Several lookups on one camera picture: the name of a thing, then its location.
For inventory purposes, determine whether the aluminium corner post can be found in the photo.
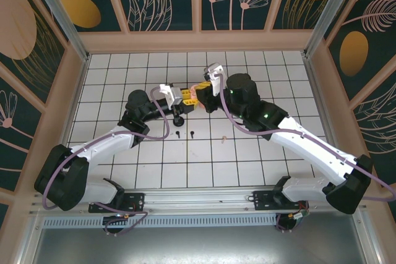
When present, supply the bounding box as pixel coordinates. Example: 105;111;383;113
26;0;91;62
304;0;361;59

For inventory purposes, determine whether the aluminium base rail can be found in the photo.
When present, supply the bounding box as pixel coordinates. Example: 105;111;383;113
29;186;368;215

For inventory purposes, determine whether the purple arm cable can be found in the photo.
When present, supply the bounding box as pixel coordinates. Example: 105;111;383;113
220;74;396;234
41;87;171;237

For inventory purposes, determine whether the grey metal panel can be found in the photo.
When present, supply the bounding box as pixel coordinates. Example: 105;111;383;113
32;226;377;264

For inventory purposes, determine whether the aluminium table side rail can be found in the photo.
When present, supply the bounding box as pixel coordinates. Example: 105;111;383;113
17;55;90;264
302;55;383;264

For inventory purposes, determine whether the base electronics board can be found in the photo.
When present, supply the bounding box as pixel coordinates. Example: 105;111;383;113
287;210;310;224

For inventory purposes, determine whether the slotted grey cable duct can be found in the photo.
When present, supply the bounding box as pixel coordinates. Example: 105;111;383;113
43;216;278;228

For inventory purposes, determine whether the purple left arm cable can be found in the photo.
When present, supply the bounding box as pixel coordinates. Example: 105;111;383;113
41;87;171;237

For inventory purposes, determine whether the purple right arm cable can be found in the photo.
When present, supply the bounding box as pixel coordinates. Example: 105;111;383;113
220;74;396;234

